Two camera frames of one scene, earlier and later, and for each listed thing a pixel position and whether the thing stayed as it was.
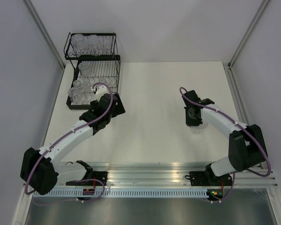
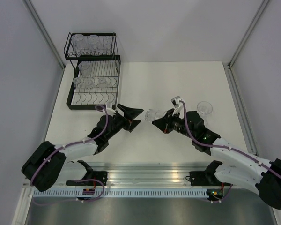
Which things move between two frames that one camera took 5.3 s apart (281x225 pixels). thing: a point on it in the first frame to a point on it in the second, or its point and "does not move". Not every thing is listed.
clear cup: [95, 45] does not move
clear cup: [73, 92] to [151, 114]
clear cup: [85, 68] does not move
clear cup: [107, 44] does not move
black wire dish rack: [96, 56] does not move
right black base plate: [201, 178] does not move
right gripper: [191, 123] to [162, 123]
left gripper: [118, 109] to [130, 113]
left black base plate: [102, 176] does not move
